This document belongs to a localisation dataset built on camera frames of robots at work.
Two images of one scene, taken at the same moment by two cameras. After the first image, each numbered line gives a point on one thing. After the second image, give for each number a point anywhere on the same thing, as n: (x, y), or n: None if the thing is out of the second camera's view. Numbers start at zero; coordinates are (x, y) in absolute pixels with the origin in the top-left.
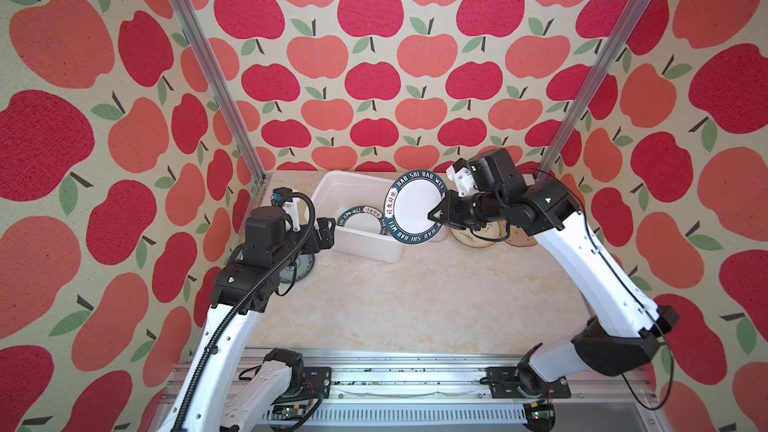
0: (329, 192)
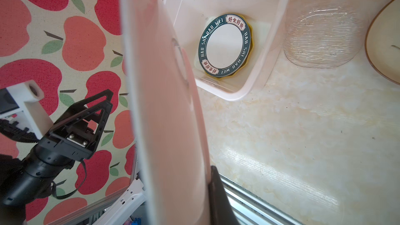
0: (263, 0)
